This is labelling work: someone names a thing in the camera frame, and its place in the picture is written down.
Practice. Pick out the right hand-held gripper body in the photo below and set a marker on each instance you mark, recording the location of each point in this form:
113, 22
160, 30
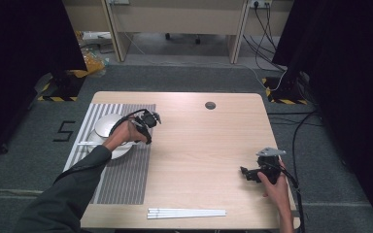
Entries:
268, 165

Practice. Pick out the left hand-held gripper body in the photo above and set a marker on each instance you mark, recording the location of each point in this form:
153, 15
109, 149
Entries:
149, 119

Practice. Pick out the white ceramic plate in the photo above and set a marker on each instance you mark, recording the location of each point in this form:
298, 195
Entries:
119, 153

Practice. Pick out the white ceramic bowl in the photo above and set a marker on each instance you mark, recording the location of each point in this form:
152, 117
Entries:
105, 126

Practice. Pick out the row of white chopsticks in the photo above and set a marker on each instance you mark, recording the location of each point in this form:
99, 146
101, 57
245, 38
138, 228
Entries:
187, 213

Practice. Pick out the person's left hand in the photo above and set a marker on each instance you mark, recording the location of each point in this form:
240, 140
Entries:
124, 134

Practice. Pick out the person's right hand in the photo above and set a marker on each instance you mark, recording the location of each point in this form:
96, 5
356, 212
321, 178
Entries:
278, 191

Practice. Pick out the light wooden table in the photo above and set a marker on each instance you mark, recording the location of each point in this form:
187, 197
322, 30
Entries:
204, 155

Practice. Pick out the grey white striped placemat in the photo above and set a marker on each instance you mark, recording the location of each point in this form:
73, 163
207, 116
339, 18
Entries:
126, 181

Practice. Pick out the black stand base striped tape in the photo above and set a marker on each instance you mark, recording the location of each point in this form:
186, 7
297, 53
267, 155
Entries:
64, 87
286, 90

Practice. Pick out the yellow plastic bag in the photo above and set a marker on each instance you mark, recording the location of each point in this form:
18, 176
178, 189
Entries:
94, 63

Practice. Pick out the black chair caster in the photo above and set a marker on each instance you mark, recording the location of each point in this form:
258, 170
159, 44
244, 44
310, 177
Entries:
197, 40
167, 36

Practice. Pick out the black curtain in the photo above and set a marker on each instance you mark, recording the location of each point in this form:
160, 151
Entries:
346, 81
22, 48

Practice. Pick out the white power strip black plugs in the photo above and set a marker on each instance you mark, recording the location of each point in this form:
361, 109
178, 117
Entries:
260, 3

